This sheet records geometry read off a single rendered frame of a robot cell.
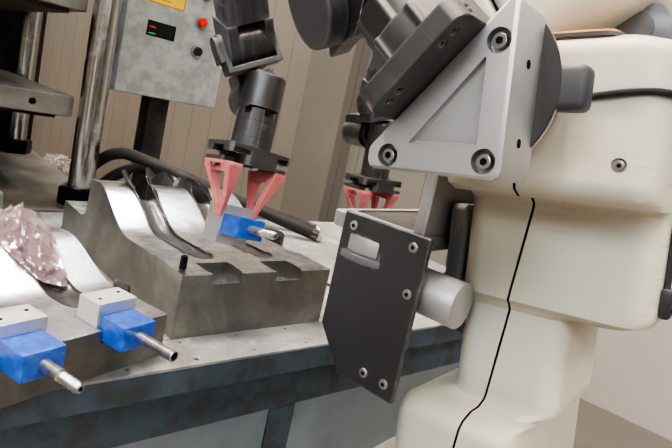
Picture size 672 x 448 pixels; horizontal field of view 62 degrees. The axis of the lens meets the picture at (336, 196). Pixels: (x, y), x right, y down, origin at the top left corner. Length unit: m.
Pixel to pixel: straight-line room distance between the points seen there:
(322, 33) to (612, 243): 0.28
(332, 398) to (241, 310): 0.27
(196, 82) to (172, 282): 0.98
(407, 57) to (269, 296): 0.56
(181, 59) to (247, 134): 0.91
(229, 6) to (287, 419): 0.63
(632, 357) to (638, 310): 1.97
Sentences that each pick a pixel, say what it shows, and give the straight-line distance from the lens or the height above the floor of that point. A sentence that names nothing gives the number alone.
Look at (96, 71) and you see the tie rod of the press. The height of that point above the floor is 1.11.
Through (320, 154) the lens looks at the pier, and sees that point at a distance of 3.04.
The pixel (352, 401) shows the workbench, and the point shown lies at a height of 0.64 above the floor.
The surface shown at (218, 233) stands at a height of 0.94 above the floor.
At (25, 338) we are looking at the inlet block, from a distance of 0.62.
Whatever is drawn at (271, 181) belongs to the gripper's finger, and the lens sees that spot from 0.78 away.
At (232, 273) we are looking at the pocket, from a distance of 0.83.
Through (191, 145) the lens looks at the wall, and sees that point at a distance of 4.13.
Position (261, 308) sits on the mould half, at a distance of 0.85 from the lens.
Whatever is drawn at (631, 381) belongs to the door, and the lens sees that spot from 2.49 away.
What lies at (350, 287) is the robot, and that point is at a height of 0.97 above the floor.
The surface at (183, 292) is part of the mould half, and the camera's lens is 0.77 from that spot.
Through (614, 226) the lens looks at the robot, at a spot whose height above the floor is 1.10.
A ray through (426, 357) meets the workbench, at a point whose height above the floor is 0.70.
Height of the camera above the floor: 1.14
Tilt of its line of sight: 8 degrees down
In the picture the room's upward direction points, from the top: 12 degrees clockwise
